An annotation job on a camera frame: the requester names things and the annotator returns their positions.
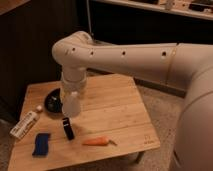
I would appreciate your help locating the wooden shelf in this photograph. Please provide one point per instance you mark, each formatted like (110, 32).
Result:
(176, 7)

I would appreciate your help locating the small white cube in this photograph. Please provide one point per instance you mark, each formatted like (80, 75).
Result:
(39, 108)

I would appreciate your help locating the blue sponge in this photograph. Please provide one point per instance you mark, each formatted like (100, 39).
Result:
(41, 144)

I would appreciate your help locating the wooden table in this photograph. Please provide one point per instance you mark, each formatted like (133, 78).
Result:
(111, 107)

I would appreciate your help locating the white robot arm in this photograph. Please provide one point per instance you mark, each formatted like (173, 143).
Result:
(186, 67)

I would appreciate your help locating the orange carrot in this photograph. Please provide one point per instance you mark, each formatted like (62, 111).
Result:
(98, 141)

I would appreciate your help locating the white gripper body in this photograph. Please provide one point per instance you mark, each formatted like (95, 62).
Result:
(67, 87)

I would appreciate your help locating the metal pole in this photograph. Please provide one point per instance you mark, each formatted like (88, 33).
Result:
(89, 18)

